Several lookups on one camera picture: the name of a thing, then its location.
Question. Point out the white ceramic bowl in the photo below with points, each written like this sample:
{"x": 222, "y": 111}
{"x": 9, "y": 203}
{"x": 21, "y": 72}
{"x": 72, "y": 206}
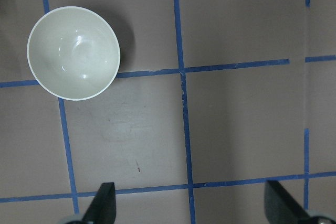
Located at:
{"x": 73, "y": 53}

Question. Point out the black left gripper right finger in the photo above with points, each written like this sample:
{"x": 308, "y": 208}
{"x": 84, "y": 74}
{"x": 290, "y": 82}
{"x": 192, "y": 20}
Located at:
{"x": 281, "y": 207}

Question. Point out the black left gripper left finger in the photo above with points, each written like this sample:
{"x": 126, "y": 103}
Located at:
{"x": 103, "y": 207}

